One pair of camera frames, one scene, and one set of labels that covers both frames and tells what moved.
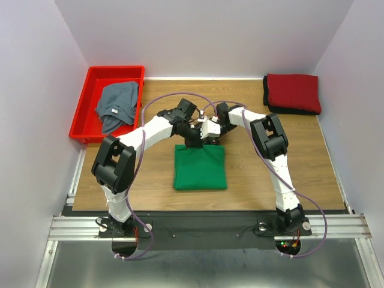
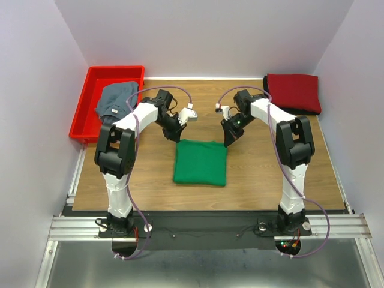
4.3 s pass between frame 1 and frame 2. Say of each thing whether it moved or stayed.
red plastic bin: stayed
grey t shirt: stayed
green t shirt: moved
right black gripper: moved
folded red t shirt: stayed
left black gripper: moved
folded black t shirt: stayed
